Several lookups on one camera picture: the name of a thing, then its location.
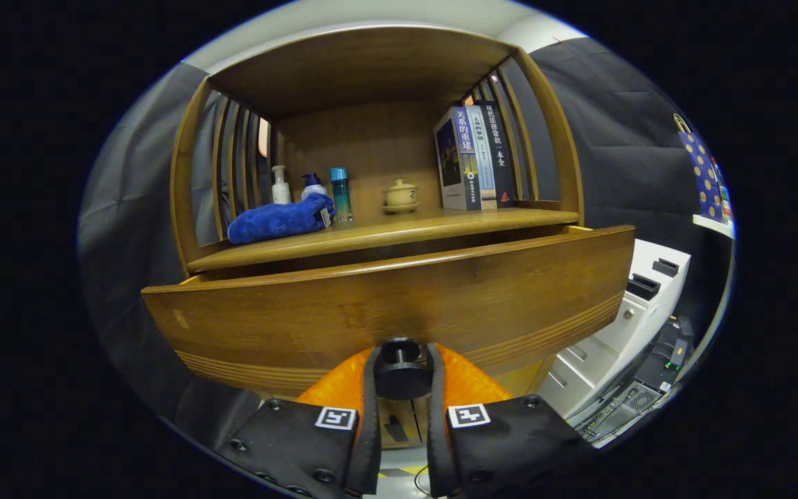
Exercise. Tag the white pump bottle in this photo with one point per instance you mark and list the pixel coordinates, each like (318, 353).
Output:
(281, 190)

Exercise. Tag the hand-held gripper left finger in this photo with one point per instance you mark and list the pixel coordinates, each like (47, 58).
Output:
(302, 443)

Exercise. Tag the teal blue bottle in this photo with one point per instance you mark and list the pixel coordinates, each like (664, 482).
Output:
(341, 197)

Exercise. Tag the wooden countertop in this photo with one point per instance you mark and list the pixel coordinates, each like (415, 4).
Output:
(385, 235)

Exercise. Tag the white wall shelf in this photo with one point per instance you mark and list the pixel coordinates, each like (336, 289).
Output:
(714, 225)

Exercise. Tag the wooden cabinet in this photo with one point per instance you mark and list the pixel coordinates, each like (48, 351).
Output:
(371, 69)

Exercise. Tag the white drawer unit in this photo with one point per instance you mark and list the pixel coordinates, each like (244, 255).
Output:
(621, 326)

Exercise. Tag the grey book with dark cover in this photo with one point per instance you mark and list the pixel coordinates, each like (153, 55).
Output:
(449, 163)

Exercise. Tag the beige lidded teacup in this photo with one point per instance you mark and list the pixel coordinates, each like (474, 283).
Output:
(401, 196)

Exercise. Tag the blue towel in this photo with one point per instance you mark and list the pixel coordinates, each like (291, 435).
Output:
(278, 220)

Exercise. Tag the white bottle with blue cap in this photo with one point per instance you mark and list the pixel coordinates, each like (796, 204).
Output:
(312, 187)

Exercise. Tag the black computer tower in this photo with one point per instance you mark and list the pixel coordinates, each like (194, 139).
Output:
(638, 398)

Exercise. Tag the pale blue book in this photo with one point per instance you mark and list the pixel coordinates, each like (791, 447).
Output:
(484, 166)

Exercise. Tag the wooden drawer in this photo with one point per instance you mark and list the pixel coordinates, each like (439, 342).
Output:
(371, 305)

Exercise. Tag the blue dotted gift bag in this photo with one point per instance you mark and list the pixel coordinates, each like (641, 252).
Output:
(700, 173)

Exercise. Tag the yellow black floor tape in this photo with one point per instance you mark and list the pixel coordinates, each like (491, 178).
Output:
(399, 472)

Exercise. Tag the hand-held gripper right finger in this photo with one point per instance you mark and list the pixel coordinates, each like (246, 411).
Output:
(510, 443)

